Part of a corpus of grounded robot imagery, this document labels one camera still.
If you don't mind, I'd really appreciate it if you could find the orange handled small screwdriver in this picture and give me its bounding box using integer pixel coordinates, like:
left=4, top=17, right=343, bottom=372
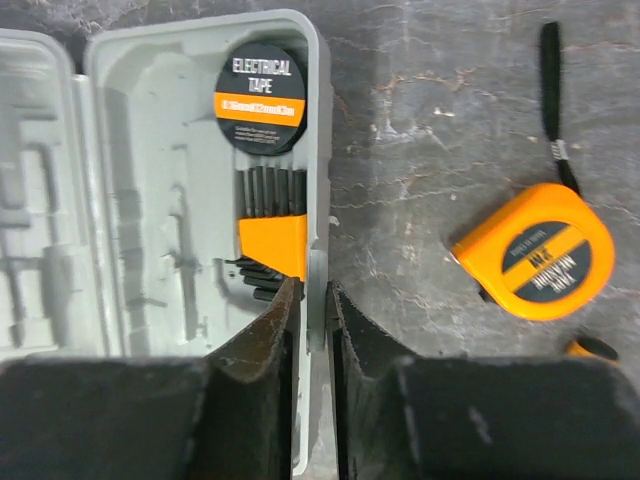
left=566, top=335, right=619, bottom=363

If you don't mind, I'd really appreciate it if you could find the grey plastic tool case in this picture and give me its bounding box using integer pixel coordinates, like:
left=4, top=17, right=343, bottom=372
left=1, top=9, right=333, bottom=479

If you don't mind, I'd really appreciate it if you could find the hex key set orange holder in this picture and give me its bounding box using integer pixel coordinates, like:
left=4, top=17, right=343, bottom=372
left=225, top=166, right=308, bottom=302

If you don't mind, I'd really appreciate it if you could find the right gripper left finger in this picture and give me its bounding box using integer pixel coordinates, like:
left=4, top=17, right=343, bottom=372
left=185, top=279, right=302, bottom=479

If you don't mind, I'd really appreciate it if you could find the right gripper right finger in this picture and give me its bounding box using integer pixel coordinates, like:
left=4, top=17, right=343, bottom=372
left=326, top=281, right=419, bottom=479

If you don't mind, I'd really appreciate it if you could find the black electrical tape roll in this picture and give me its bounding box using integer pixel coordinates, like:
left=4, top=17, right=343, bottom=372
left=213, top=42, right=308, bottom=156

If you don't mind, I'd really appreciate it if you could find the orange tape measure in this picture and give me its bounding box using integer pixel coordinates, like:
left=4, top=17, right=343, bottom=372
left=451, top=21, right=616, bottom=321

